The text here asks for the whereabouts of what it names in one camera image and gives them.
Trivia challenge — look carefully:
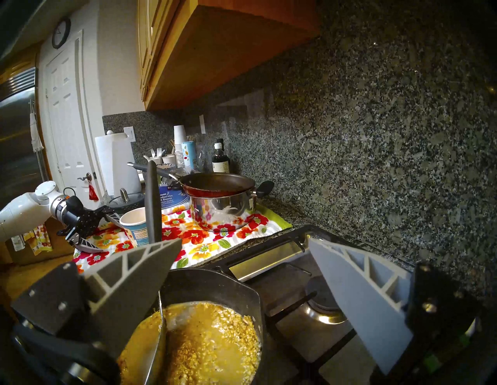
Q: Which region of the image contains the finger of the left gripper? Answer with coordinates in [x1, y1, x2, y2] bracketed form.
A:
[73, 237, 104, 253]
[102, 210, 125, 230]

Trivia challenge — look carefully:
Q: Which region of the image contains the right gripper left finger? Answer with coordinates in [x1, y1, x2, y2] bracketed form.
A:
[11, 238, 183, 359]

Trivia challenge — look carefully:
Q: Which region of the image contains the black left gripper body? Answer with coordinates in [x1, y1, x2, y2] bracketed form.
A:
[57, 205, 114, 244]

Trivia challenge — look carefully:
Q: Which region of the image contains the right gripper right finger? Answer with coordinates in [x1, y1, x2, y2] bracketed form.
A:
[308, 237, 482, 375]

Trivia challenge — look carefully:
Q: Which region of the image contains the white blue oatmeal paper cup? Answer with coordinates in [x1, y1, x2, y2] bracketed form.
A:
[119, 207, 150, 247]

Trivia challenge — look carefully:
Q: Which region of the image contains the glass pot lid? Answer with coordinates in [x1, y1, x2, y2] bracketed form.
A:
[106, 188, 146, 215]

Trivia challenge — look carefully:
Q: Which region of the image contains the steel pot with red inside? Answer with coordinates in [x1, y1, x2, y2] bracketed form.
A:
[127, 162, 275, 232]

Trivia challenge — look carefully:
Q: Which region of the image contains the hanging floral dish towel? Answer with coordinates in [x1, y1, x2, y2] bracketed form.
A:
[23, 224, 53, 256]

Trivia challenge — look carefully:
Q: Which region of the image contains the white paper towel roll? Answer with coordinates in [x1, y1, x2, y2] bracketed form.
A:
[95, 130, 142, 196]

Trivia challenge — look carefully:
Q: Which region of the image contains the blue foil box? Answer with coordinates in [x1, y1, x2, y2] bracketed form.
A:
[159, 186, 191, 210]

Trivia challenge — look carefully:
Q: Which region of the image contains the black cast iron grate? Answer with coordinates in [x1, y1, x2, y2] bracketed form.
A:
[212, 225, 358, 385]

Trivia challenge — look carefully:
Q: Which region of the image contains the stainless steel gas cooktop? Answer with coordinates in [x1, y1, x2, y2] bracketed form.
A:
[202, 224, 418, 385]

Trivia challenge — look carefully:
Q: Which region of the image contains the floral kitchen towel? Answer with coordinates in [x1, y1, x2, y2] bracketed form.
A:
[73, 204, 292, 272]

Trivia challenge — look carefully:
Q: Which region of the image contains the small dark saucepan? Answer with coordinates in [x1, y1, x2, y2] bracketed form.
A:
[116, 268, 266, 385]

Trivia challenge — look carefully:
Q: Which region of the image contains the light blue patterned cup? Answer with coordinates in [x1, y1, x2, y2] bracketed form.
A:
[182, 141, 197, 169]

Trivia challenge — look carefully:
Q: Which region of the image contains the white hanging cloth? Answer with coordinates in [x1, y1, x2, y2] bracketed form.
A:
[29, 102, 45, 153]

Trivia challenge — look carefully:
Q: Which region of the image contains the stack of white paper cups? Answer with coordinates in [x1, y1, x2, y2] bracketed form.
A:
[173, 125, 188, 167]

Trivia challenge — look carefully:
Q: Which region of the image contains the white panel door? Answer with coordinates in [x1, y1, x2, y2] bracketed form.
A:
[38, 30, 106, 210]

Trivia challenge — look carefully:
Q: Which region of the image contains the stainless steel refrigerator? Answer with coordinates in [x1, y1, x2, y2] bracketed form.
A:
[0, 68, 49, 210]

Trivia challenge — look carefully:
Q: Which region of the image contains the dark bottle with white label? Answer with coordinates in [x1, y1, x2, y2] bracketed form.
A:
[212, 142, 230, 173]

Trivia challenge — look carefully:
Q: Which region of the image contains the wooden upper cabinet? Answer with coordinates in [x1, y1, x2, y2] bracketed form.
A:
[137, 0, 321, 111]

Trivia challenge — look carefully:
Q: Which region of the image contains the black handled metal spoon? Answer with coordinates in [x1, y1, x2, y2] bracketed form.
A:
[144, 160, 168, 385]

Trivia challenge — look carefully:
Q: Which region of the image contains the round wall clock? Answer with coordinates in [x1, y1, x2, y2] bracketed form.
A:
[52, 17, 71, 49]

